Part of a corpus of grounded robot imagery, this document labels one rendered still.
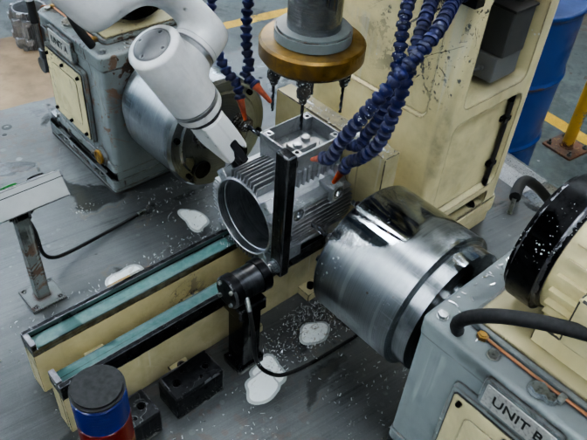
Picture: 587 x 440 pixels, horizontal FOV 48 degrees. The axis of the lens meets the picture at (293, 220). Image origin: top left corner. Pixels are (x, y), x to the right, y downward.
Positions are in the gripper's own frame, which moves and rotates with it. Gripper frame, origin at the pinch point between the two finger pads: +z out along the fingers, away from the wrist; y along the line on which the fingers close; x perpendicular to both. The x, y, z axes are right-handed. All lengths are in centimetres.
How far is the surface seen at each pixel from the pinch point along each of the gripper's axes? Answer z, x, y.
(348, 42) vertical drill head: -14.4, 23.8, 12.1
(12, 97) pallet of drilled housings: 95, -26, -200
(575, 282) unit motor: -17, 10, 63
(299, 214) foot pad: 4.9, -0.3, 15.4
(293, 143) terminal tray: 1.3, 8.8, 6.2
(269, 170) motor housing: 0.6, 2.0, 7.1
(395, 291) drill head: -2.7, -1.6, 41.7
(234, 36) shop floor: 178, 89, -216
